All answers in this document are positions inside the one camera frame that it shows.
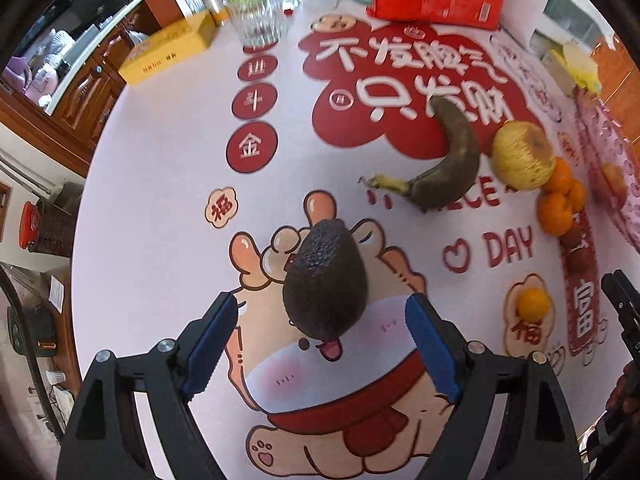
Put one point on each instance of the yellow tissue box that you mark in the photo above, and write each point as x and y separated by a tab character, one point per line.
575	67

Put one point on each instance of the overripe dark banana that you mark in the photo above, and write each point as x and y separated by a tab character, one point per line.
457	160

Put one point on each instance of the wooden wall cabinet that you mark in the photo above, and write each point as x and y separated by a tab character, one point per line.
622	75

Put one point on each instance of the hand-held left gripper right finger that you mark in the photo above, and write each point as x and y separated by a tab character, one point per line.
432	350

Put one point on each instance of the small yellow-orange citrus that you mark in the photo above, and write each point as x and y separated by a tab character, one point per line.
532	303

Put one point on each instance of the dark avocado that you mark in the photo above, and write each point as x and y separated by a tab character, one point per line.
325	280

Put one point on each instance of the purple kettle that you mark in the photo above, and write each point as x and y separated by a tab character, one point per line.
32	77

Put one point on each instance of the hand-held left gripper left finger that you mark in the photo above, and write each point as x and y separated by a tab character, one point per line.
210	350

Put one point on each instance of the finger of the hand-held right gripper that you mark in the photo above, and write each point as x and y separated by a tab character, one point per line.
620	305

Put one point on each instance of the pink patterned fruit plate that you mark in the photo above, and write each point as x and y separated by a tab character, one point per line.
600	130

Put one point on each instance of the white appliance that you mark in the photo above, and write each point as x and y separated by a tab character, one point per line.
545	10

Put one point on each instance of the large orange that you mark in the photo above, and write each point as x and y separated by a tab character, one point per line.
552	215

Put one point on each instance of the yellow pear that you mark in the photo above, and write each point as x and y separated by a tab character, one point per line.
522	155

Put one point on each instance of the clear ribbed glass cup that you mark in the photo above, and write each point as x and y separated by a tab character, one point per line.
257	20

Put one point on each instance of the wooden kitchen cabinet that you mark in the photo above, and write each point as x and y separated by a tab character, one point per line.
85	95

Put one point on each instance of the yellow cardboard box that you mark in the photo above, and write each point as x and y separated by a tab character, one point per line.
165	50

